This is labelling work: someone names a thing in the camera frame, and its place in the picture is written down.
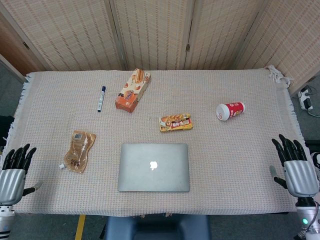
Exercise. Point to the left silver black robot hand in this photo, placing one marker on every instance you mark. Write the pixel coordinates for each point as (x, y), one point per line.
(11, 181)

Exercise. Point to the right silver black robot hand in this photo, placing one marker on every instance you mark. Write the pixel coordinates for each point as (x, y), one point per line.
(298, 176)

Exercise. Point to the silver apple laptop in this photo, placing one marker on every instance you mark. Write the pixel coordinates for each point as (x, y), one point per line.
(153, 167)

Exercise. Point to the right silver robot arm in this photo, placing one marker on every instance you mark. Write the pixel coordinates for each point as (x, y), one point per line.
(308, 217)

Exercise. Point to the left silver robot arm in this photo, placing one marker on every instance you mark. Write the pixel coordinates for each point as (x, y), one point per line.
(5, 221)

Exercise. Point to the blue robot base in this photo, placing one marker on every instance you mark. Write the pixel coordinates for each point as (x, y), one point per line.
(156, 227)

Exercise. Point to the brown spouted drink pouch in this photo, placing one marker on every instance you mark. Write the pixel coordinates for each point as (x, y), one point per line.
(79, 151)

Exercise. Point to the white power strip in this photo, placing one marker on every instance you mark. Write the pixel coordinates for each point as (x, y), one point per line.
(305, 98)

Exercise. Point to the yellow floor tape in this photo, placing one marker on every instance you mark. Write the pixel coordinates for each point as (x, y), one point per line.
(80, 227)

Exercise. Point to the red white paper cup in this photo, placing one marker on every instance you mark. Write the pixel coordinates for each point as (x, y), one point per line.
(230, 110)

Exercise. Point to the blue white marker pen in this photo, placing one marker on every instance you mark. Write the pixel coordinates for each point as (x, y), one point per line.
(101, 99)

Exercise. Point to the yellow curry box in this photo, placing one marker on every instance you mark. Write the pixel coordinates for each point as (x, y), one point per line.
(176, 122)

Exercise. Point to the beige woven tablecloth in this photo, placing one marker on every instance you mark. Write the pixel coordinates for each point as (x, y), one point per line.
(160, 140)

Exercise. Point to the orange biscuit box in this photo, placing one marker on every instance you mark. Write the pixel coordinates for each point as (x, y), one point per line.
(133, 90)

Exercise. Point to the woven folding screen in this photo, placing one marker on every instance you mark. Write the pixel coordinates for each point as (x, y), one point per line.
(160, 33)

